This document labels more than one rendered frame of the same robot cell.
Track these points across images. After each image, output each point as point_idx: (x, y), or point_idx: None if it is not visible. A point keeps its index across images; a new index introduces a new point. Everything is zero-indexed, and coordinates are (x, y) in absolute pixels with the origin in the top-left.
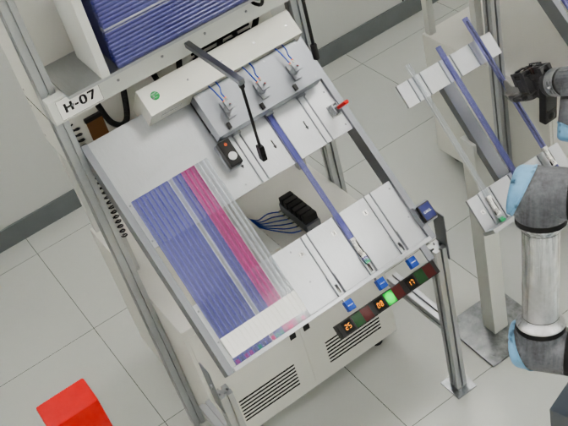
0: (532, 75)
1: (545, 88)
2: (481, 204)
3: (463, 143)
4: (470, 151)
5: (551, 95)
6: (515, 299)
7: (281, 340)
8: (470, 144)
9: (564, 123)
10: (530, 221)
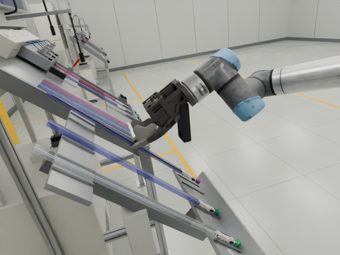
0: (169, 96)
1: (196, 93)
2: (222, 246)
3: (130, 220)
4: (142, 222)
5: (201, 98)
6: None
7: None
8: (140, 212)
9: (252, 97)
10: None
